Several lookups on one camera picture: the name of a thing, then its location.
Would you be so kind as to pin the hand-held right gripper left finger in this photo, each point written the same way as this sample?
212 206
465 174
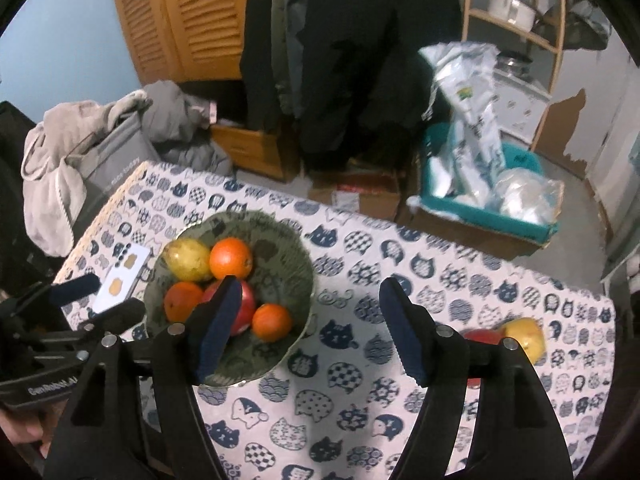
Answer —
220 330

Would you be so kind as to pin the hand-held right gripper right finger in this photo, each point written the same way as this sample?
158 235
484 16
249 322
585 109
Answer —
405 330

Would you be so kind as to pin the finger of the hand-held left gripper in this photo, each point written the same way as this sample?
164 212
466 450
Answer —
75 287
117 314

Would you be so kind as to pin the dark red apple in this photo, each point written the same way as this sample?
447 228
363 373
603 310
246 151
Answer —
245 305

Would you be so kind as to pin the orange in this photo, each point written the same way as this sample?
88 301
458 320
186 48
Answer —
181 302
272 322
230 259

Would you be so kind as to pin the yellow green pear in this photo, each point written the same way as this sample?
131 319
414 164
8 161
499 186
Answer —
187 259

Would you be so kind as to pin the scalloped glass bowl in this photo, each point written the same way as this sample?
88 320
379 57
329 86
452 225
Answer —
280 260

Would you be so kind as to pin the person's left hand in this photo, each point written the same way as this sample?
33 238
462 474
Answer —
22 425

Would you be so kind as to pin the white sticker card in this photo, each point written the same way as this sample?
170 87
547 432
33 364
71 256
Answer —
125 275

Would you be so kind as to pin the bright red apple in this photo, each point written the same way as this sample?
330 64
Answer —
480 336

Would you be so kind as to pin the cat print tablecloth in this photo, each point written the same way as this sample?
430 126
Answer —
350 400

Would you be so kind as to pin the beige cloth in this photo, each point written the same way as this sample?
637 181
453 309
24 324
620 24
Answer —
45 190

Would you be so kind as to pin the flat cardboard box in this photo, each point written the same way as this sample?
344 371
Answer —
450 230

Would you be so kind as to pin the yellow apple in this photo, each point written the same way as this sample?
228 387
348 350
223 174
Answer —
525 335

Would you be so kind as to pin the grey fabric bag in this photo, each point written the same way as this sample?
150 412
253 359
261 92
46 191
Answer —
110 160

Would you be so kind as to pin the brown cardboard box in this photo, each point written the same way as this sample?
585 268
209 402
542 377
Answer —
370 200

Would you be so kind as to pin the clear plastic bag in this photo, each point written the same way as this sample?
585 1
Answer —
525 195

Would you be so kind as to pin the wooden drawer unit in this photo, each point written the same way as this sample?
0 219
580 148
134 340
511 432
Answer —
245 147

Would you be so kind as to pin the grey jacket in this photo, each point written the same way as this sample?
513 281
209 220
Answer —
175 120

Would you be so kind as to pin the white printed plastic bag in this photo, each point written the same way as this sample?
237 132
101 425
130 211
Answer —
475 135

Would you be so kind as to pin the teal plastic basket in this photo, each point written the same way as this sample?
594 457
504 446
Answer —
525 157

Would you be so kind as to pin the pink tag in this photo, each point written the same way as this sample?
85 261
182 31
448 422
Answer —
213 114

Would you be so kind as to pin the black hanging coat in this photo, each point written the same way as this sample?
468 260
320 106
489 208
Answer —
360 60

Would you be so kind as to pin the metal pot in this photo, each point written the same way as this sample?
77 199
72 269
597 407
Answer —
515 65

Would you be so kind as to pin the wooden louvered door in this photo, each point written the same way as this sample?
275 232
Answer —
190 15

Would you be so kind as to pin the grey hanging garment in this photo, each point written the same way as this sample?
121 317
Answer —
287 35

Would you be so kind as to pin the wooden shelf rack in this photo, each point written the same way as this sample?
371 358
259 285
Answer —
546 44

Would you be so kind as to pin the white cooking pot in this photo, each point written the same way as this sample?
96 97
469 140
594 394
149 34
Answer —
510 10

